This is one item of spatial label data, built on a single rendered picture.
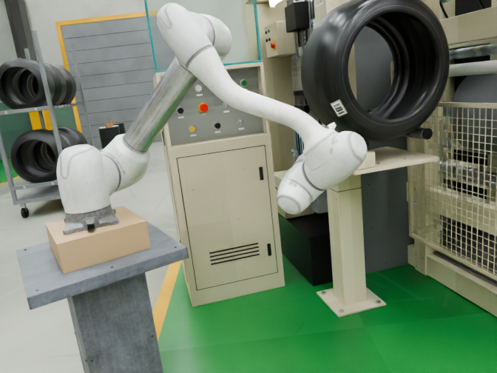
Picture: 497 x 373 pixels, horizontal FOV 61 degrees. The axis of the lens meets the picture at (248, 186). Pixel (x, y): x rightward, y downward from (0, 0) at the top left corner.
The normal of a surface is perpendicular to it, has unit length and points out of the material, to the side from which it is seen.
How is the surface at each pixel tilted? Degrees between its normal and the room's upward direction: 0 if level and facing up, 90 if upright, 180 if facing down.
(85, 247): 90
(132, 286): 90
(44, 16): 90
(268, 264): 90
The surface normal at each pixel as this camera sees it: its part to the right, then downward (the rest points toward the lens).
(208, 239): 0.26, 0.20
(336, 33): -0.48, -0.14
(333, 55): -0.54, 0.07
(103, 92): 0.04, 0.23
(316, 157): -0.63, 0.31
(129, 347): 0.53, 0.15
